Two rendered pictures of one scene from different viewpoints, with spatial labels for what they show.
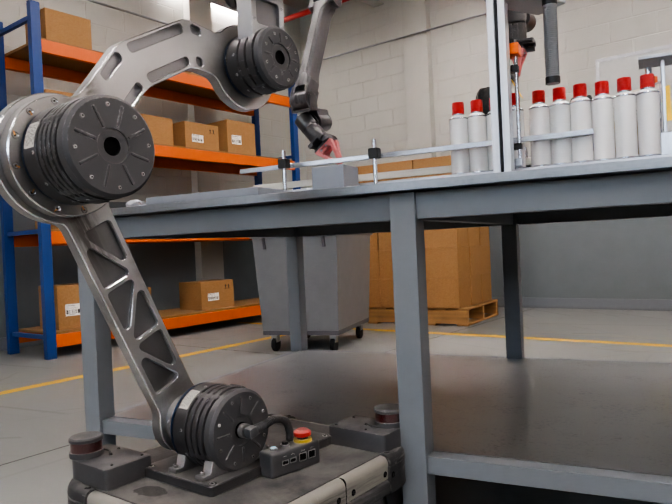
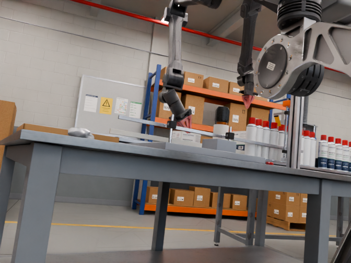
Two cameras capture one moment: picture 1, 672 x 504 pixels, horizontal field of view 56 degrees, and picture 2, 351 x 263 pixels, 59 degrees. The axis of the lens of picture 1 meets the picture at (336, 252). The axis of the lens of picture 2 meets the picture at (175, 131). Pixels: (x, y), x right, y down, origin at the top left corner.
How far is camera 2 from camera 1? 170 cm
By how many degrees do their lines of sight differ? 57
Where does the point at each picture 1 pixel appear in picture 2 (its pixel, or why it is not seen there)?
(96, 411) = not seen: outside the picture
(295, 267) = (8, 183)
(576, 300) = not seen: hidden behind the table
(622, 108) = (308, 144)
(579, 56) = (72, 68)
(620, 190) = not seen: outside the picture
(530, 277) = (19, 181)
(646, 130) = (313, 155)
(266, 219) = (255, 182)
